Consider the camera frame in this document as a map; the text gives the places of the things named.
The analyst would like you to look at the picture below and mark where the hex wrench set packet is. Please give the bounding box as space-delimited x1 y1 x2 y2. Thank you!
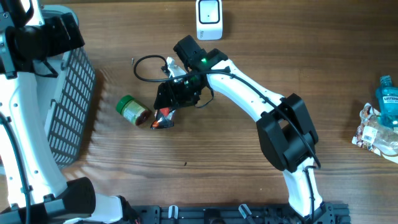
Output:
150 108 175 129

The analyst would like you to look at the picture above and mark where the green lid jar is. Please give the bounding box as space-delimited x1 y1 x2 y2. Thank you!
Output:
116 95 152 126

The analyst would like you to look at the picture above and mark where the blue mouthwash bottle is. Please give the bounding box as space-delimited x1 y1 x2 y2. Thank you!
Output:
376 75 397 128

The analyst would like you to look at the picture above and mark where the cookie snack pouch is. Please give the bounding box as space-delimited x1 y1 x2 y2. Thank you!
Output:
352 103 397 163

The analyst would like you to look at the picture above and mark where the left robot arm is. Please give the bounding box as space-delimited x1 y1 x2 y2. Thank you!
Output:
1 1 141 223

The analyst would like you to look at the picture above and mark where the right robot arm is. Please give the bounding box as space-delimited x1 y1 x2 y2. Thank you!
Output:
154 36 338 223

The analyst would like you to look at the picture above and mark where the white barcode scanner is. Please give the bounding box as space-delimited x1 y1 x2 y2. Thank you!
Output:
195 0 223 40

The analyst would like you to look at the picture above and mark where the grey plastic mesh basket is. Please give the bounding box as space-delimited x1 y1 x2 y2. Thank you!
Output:
34 5 96 169

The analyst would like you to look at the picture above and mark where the right camera cable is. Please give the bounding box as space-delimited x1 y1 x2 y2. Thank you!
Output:
133 54 322 224

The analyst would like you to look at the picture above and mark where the camera cable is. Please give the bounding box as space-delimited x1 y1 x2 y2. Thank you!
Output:
0 111 32 224
133 54 322 224

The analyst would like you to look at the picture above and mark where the left camera cable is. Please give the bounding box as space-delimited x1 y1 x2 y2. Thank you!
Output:
0 111 32 224

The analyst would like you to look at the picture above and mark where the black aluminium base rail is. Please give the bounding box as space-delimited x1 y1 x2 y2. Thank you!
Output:
132 203 351 224

